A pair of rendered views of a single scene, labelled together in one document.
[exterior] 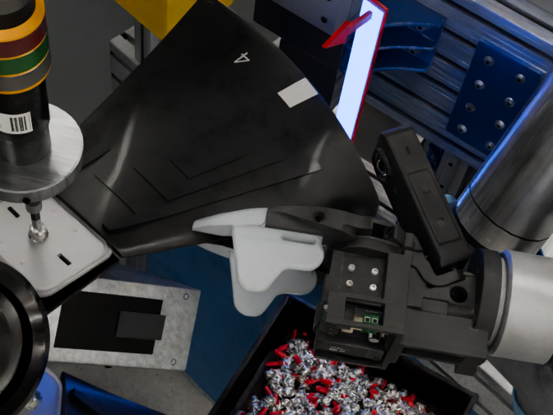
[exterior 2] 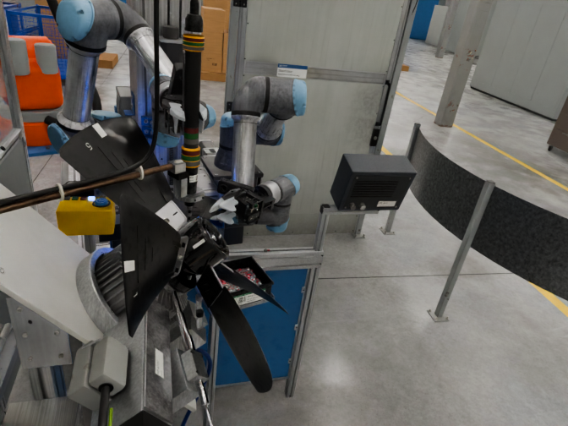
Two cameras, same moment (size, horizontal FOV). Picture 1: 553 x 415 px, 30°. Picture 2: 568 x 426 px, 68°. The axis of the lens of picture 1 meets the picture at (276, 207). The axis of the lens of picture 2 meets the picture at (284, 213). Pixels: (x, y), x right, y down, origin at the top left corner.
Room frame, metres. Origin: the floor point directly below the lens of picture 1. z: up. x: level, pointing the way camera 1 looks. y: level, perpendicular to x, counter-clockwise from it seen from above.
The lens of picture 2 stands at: (-0.35, 0.77, 1.76)
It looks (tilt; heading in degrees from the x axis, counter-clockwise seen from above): 28 degrees down; 305
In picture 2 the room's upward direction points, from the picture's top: 8 degrees clockwise
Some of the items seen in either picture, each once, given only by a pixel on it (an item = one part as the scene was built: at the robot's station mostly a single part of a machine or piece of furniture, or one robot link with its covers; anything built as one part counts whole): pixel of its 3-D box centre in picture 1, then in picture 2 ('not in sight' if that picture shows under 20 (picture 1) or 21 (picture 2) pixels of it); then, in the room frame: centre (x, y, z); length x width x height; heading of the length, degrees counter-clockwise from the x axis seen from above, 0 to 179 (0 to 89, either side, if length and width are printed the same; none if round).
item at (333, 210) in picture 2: not in sight; (350, 209); (0.27, -0.57, 1.04); 0.24 x 0.03 x 0.03; 54
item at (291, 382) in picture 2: not in sight; (300, 335); (0.33, -0.48, 0.39); 0.04 x 0.04 x 0.78; 54
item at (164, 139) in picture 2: not in sight; (170, 125); (0.61, 0.01, 1.36); 0.11 x 0.08 x 0.11; 95
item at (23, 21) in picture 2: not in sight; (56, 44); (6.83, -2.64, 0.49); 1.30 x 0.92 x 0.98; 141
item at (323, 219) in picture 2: not in sight; (321, 227); (0.33, -0.48, 0.96); 0.03 x 0.03 x 0.20; 54
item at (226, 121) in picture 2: not in sight; (235, 128); (0.84, -0.50, 1.20); 0.13 x 0.12 x 0.14; 48
